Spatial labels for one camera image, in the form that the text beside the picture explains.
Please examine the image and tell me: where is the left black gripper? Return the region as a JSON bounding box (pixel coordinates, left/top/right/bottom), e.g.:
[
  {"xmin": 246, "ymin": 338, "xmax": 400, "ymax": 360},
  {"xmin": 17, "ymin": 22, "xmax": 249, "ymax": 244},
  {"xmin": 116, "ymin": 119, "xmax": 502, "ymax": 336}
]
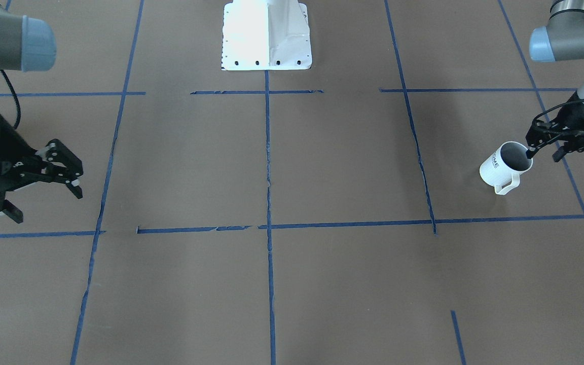
[{"xmin": 526, "ymin": 93, "xmax": 584, "ymax": 163}]

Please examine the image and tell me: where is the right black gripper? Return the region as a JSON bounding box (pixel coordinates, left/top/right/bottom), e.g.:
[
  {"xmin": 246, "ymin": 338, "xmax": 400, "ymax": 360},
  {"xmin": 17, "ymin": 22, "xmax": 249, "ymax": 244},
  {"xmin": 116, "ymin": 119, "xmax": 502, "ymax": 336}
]
[{"xmin": 0, "ymin": 115, "xmax": 84, "ymax": 224}]

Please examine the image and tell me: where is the white ribbed mug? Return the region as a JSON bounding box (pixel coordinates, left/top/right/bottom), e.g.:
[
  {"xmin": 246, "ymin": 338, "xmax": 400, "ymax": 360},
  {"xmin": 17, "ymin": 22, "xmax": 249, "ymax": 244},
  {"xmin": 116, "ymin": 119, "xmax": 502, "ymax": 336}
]
[{"xmin": 479, "ymin": 141, "xmax": 533, "ymax": 196}]

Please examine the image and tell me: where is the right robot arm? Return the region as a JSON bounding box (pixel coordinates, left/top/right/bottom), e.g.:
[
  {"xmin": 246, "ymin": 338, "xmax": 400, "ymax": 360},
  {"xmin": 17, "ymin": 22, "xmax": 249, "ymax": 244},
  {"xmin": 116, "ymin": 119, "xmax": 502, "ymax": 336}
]
[{"xmin": 0, "ymin": 4, "xmax": 84, "ymax": 224}]

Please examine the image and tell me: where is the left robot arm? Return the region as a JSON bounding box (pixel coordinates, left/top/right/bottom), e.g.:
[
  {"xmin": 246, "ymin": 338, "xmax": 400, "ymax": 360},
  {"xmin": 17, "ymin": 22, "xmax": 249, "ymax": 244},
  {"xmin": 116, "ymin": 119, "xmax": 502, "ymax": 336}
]
[{"xmin": 526, "ymin": 1, "xmax": 584, "ymax": 162}]

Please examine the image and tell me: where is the brown paper table mat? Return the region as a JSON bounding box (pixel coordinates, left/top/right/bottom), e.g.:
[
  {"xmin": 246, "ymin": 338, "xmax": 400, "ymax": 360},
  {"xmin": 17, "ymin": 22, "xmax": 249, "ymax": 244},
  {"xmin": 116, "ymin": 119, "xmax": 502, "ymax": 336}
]
[{"xmin": 0, "ymin": 1, "xmax": 584, "ymax": 364}]

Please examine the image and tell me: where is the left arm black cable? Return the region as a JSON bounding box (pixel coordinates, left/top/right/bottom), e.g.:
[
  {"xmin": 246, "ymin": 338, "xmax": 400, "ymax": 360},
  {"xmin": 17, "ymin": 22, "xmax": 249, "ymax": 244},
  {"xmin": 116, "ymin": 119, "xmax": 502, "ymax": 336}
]
[{"xmin": 531, "ymin": 91, "xmax": 584, "ymax": 133}]

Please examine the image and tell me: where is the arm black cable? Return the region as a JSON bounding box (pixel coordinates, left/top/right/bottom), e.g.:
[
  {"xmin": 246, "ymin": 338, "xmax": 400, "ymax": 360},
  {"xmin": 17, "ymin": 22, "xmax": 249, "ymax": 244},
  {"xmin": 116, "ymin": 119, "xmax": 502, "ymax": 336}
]
[
  {"xmin": 0, "ymin": 68, "xmax": 22, "ymax": 131},
  {"xmin": 531, "ymin": 91, "xmax": 584, "ymax": 133}
]

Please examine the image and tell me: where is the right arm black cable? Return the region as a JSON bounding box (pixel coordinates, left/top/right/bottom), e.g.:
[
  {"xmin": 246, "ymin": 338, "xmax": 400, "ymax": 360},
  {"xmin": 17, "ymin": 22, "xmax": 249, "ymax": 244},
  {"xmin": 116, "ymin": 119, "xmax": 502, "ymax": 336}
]
[{"xmin": 0, "ymin": 68, "xmax": 22, "ymax": 131}]

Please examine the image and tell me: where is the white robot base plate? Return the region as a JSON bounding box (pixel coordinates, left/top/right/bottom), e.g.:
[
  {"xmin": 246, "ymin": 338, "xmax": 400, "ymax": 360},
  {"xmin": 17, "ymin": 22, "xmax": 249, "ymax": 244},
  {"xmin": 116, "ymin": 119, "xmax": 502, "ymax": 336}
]
[{"xmin": 221, "ymin": 1, "xmax": 313, "ymax": 71}]

